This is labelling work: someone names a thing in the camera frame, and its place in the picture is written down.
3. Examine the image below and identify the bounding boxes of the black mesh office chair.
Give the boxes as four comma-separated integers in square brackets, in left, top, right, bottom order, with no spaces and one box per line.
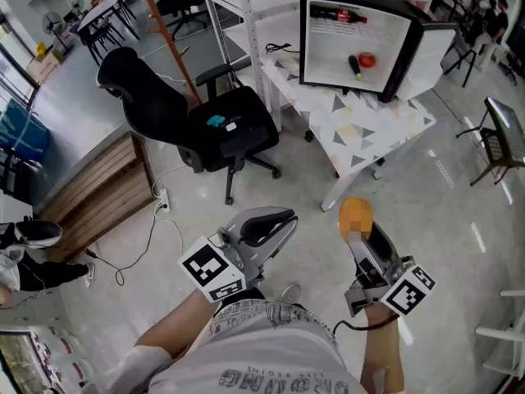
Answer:
[155,0,211,39]

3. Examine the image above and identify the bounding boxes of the wooden slat cabinet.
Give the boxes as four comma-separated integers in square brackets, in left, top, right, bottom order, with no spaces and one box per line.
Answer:
[38,131,158,263]

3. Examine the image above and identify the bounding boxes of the orange round food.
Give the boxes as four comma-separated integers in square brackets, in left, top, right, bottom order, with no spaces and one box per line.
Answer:
[338,196,375,244]

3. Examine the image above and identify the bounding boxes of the blue storage box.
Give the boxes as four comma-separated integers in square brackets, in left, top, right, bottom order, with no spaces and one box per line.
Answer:
[0,98,51,160]

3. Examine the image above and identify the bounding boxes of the dark red-label bottle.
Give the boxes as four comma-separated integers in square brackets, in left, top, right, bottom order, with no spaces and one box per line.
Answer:
[309,4,368,25]

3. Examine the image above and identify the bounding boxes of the black slim chair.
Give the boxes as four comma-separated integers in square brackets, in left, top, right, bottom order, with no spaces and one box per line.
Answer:
[444,39,480,89]

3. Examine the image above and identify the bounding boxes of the person's white shoe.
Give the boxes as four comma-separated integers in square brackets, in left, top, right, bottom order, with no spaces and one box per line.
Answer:
[280,282,303,304]

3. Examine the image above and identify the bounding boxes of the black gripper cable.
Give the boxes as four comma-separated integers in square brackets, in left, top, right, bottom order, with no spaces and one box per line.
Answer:
[331,313,399,337]

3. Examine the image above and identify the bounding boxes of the person's right forearm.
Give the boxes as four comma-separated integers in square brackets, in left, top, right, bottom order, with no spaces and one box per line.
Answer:
[359,304,407,394]

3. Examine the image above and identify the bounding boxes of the dark eggplant food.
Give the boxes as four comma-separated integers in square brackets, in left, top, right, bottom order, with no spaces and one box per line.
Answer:
[347,54,363,81]

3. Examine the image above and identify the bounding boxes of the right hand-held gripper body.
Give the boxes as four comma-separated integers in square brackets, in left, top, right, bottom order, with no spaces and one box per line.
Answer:
[343,242,436,318]

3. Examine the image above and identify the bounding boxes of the brown mesh chair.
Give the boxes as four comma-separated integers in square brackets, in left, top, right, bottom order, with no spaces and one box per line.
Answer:
[454,95,525,187]

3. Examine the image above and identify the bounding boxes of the white frame chair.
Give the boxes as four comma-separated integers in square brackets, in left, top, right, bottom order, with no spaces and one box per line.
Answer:
[474,288,525,379]

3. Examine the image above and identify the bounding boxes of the black standing fan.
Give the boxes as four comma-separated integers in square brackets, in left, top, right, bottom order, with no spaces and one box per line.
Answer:
[42,10,74,53]

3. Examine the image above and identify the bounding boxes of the white printed shirt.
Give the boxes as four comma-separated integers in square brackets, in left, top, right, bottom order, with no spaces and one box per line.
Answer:
[100,297,368,394]

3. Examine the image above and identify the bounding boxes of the white power cable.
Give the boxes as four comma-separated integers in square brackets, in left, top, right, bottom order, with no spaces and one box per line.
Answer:
[150,160,185,262]

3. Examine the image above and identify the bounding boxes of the black coiled cable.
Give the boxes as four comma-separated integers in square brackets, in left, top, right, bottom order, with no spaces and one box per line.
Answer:
[265,42,301,55]

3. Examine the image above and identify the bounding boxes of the orange metal pole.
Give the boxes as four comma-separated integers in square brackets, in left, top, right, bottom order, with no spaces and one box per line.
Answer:
[130,0,203,107]

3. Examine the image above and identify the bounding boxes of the white metal rack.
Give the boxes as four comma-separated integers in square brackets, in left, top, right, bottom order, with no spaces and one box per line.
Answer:
[196,0,313,133]

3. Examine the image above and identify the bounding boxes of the cardboard box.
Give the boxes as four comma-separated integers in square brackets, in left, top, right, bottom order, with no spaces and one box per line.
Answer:
[25,50,63,85]

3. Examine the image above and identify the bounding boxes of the white triangle-pattern table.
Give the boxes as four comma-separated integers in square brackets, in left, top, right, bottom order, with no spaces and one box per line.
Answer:
[261,55,437,213]

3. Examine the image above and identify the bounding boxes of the person's left forearm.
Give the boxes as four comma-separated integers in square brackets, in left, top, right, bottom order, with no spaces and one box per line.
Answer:
[134,288,225,360]

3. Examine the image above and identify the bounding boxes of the white table with black legs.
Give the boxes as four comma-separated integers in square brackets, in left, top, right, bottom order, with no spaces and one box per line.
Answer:
[75,0,141,66]

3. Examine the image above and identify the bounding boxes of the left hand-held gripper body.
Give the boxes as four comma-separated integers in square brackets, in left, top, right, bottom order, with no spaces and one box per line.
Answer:
[177,218,264,304]

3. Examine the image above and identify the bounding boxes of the thin black floor cable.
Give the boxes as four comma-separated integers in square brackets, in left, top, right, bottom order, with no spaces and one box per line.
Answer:
[84,207,160,287]

